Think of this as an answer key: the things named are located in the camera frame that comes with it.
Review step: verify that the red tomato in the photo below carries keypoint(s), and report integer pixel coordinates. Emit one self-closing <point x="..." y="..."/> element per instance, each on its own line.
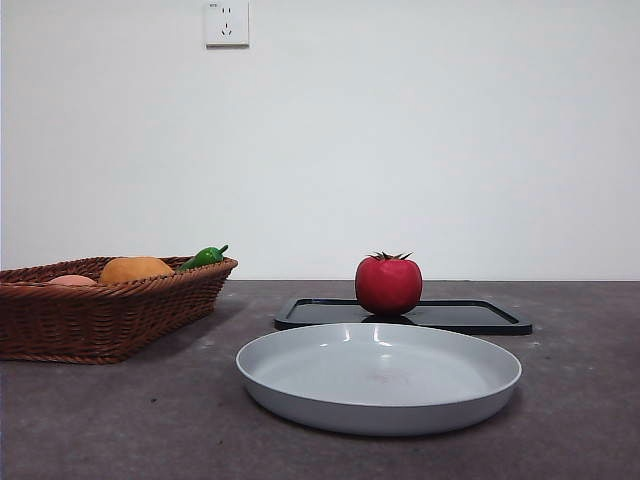
<point x="387" y="285"/>

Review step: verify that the green pepper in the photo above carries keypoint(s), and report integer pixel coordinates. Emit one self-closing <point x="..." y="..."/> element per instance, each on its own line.
<point x="200" y="257"/>

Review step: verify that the grey round plate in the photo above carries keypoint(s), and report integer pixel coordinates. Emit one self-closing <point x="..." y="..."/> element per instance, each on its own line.
<point x="375" y="380"/>

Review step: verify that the dark rectangular tray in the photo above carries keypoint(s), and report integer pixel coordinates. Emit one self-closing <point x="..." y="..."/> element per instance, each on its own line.
<point x="465" y="314"/>

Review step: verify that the orange round fruit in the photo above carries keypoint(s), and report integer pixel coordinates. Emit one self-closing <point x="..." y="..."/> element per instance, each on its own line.
<point x="135" y="270"/>

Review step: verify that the brown wicker basket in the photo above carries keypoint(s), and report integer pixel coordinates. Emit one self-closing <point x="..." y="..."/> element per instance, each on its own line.
<point x="100" y="320"/>

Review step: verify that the pale pink round food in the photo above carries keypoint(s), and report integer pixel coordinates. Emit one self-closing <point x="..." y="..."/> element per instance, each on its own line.
<point x="72" y="281"/>

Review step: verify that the white wall socket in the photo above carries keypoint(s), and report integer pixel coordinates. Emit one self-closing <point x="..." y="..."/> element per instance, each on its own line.
<point x="227" y="25"/>

